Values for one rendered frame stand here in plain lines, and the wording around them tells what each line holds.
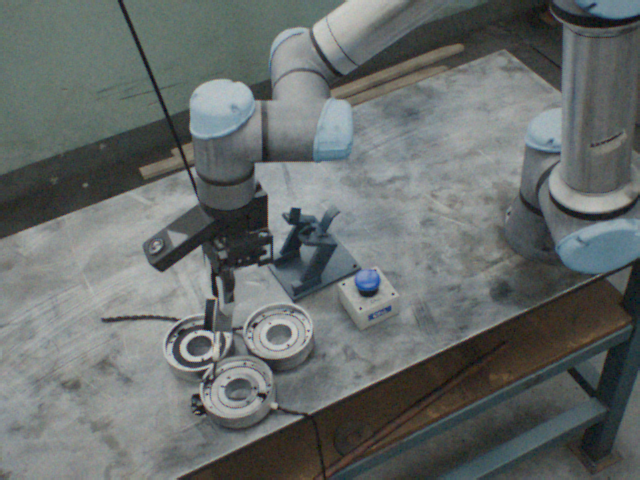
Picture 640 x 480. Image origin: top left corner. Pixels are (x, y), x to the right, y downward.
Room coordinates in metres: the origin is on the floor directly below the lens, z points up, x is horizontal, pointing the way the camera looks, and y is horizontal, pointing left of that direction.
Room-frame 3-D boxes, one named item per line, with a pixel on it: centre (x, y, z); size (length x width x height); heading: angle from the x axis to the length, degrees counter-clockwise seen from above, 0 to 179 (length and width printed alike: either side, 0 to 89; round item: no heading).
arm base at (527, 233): (0.90, -0.39, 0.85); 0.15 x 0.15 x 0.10
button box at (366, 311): (0.79, -0.07, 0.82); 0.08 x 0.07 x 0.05; 111
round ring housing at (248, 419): (0.65, 0.14, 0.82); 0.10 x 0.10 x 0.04
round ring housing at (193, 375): (0.73, 0.20, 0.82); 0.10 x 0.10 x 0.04
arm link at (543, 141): (0.89, -0.39, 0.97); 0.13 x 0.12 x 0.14; 179
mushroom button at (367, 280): (0.79, -0.07, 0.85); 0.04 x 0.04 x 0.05
